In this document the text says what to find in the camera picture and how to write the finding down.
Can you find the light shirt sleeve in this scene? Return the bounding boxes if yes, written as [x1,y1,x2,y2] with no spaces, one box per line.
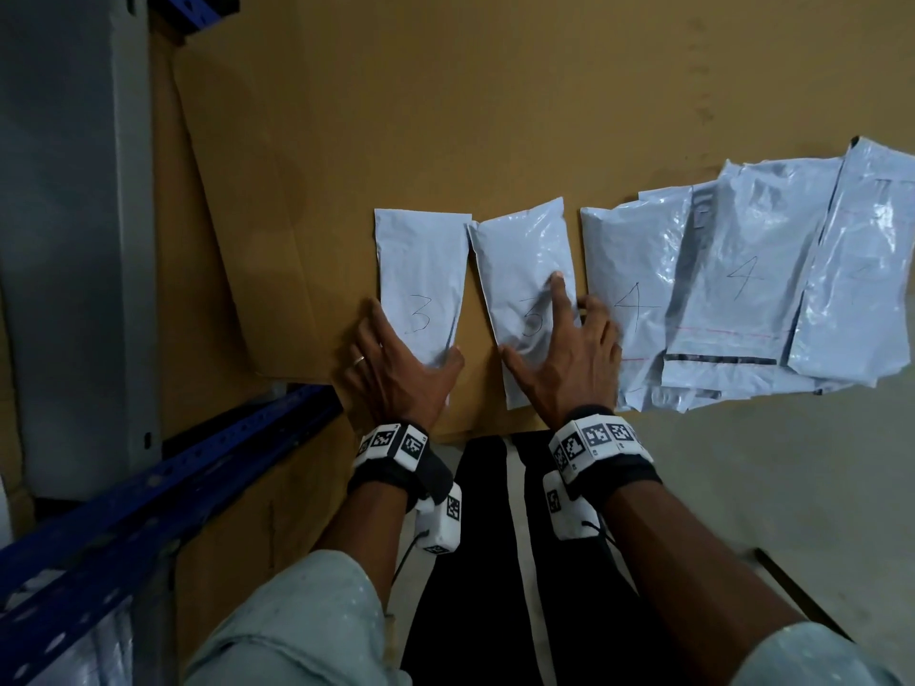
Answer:
[729,621,910,686]
[182,550,413,686]

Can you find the brown cardboard box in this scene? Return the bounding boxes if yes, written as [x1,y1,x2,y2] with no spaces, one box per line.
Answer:
[149,50,358,665]

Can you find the black trousers with white stripe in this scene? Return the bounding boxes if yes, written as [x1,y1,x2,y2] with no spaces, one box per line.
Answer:
[399,431,691,686]

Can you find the black camera cable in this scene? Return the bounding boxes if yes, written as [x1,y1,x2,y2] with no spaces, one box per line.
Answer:
[388,532,431,616]

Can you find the bulging white poly mailer packet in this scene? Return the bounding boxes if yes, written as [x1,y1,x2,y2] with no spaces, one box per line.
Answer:
[467,197,581,411]

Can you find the blue metal rack upright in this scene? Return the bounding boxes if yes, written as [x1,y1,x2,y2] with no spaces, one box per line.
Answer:
[146,0,241,45]

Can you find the blue metal rack beam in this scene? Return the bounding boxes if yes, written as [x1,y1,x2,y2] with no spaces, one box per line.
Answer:
[0,382,346,686]

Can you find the pile of white packets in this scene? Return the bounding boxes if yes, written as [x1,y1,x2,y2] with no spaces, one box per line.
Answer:
[579,135,915,414]

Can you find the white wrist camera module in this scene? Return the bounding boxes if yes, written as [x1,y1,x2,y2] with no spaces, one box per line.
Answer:
[415,484,464,556]
[541,470,606,543]

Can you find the grey metal panel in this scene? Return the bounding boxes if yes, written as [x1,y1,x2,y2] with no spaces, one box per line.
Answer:
[0,0,163,502]

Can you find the black wrist strap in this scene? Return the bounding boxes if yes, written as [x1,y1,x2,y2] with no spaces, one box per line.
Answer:
[346,450,456,513]
[565,457,663,516]

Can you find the person's right forearm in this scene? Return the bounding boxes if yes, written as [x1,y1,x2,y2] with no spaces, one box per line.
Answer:
[599,478,810,681]

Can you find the person's right hand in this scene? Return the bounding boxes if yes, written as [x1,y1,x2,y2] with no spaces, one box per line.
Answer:
[499,272,624,431]

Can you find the person's left forearm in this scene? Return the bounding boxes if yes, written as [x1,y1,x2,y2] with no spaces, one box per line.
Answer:
[315,484,423,568]

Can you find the brown cardboard sheet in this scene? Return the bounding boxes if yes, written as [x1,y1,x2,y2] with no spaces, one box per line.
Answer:
[173,41,474,385]

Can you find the person's left hand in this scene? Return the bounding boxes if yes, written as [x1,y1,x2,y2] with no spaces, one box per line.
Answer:
[336,297,467,432]

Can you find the white marker wrist band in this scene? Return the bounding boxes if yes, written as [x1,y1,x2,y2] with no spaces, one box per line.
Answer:
[549,415,655,488]
[352,421,430,471]

